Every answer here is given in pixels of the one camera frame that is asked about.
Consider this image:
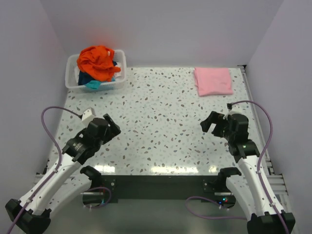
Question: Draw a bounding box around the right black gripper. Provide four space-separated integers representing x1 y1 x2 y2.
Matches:
200 111 234 141

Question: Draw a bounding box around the orange t shirt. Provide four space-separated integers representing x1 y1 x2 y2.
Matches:
77 45 121 82

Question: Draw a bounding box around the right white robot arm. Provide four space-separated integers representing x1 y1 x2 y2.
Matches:
200 111 295 234

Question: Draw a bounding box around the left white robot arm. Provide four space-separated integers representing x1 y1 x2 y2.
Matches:
5 114 121 234

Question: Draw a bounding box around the teal t shirt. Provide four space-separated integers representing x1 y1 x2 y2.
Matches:
81 78 116 93

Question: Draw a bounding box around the folded pink t shirt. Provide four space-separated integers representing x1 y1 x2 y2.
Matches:
194 67 233 97

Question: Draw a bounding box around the navy blue t shirt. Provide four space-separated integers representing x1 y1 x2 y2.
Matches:
78 71 94 86

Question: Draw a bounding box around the white plastic laundry basket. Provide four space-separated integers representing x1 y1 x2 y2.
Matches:
65 49 127 93

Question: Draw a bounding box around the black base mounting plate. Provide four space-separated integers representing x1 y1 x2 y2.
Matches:
82 175 236 208

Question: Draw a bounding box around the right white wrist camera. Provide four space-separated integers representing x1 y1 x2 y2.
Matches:
224 103 241 119

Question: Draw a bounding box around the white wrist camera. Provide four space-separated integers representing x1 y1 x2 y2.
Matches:
81 107 96 127
224 103 241 119

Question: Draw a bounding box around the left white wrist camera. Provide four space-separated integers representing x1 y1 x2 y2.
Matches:
81 107 96 127

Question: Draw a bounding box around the aluminium frame rail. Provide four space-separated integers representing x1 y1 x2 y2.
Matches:
237 64 299 234

